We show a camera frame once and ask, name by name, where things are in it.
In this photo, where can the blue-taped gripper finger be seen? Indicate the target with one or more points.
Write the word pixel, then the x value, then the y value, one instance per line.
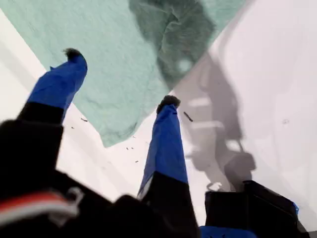
pixel 62 81
pixel 166 148

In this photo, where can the pale green T-shirt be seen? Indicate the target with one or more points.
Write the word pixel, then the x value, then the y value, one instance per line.
pixel 111 62

